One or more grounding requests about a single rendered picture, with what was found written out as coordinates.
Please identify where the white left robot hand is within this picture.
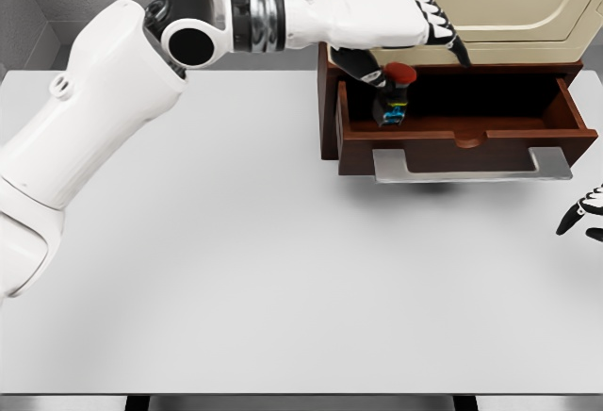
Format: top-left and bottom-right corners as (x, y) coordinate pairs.
(329, 0), (472, 89)

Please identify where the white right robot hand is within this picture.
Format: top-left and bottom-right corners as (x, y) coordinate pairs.
(555, 183), (603, 244)

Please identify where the brown wooden drawer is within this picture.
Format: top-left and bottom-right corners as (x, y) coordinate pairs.
(336, 75), (599, 177)

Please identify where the brown and cream cabinet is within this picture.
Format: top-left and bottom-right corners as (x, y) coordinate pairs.
(318, 0), (603, 162)

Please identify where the grey metal drawer handle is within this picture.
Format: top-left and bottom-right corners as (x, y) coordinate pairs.
(371, 147), (574, 184)

